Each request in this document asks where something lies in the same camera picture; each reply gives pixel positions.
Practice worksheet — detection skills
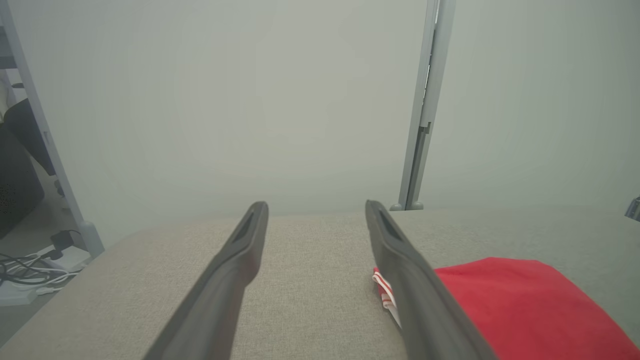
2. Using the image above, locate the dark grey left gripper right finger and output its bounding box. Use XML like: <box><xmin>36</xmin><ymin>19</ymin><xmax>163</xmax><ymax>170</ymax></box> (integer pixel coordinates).
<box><xmin>365</xmin><ymin>200</ymin><xmax>498</xmax><ymax>360</ymax></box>

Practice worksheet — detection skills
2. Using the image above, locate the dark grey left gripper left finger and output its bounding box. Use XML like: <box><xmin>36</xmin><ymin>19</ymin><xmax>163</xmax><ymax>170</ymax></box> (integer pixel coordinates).
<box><xmin>142</xmin><ymin>201</ymin><xmax>270</xmax><ymax>360</ymax></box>

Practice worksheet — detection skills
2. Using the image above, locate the red jersey with white sleeves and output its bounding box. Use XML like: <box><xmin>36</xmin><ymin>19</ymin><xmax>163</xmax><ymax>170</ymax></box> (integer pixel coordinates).
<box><xmin>372</xmin><ymin>257</ymin><xmax>640</xmax><ymax>360</ymax></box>

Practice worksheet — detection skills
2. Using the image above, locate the white power strip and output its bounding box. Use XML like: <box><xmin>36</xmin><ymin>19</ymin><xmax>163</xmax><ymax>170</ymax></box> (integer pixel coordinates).
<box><xmin>0</xmin><ymin>244</ymin><xmax>92</xmax><ymax>307</ymax></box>

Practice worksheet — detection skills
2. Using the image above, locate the black power adapter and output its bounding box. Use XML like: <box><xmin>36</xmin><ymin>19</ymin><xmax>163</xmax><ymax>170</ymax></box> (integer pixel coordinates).
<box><xmin>49</xmin><ymin>229</ymin><xmax>82</xmax><ymax>261</ymax></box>

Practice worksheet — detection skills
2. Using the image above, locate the grey end post with foot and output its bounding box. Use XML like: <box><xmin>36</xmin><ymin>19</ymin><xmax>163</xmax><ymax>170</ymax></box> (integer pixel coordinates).
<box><xmin>0</xmin><ymin>0</ymin><xmax>106</xmax><ymax>257</ymax></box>

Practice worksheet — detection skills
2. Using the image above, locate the white cable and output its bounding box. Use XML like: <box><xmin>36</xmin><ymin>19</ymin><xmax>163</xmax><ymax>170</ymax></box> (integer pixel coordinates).
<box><xmin>0</xmin><ymin>255</ymin><xmax>83</xmax><ymax>297</ymax></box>

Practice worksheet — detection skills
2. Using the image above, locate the black cable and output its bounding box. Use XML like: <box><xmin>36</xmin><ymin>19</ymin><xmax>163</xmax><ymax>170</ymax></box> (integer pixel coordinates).
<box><xmin>0</xmin><ymin>251</ymin><xmax>63</xmax><ymax>287</ymax></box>

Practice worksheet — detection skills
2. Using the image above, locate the grey metal partition post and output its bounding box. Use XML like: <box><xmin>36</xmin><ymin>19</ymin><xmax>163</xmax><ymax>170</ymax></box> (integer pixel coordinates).
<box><xmin>390</xmin><ymin>0</ymin><xmax>457</xmax><ymax>212</ymax></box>

